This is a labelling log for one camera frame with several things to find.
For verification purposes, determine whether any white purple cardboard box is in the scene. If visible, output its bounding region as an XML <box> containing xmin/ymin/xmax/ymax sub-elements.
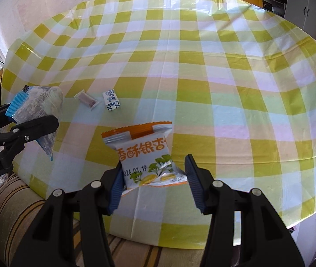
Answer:
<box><xmin>291</xmin><ymin>213</ymin><xmax>316</xmax><ymax>266</ymax></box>

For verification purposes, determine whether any green checkered tablecloth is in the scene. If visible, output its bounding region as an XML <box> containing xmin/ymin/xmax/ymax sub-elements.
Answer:
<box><xmin>1</xmin><ymin>0</ymin><xmax>316</xmax><ymax>250</ymax></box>

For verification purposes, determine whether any blue clear snack bag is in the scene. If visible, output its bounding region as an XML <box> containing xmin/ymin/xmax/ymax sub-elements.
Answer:
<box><xmin>4</xmin><ymin>85</ymin><xmax>64</xmax><ymax>162</ymax></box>

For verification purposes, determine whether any ginkgo snack packet orange white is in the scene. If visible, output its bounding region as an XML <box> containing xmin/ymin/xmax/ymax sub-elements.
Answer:
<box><xmin>101</xmin><ymin>121</ymin><xmax>187</xmax><ymax>194</ymax></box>

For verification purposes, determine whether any blue white milk candy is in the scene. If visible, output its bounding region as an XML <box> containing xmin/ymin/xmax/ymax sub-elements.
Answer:
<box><xmin>103</xmin><ymin>89</ymin><xmax>121</xmax><ymax>111</ymax></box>

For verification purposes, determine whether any purple bar clear wrapper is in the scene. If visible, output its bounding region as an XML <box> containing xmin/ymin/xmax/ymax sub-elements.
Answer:
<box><xmin>74</xmin><ymin>89</ymin><xmax>100</xmax><ymax>110</ymax></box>

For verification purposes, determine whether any striped plush cushion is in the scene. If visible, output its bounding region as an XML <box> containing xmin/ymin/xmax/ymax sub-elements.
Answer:
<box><xmin>0</xmin><ymin>172</ymin><xmax>212</xmax><ymax>267</ymax></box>

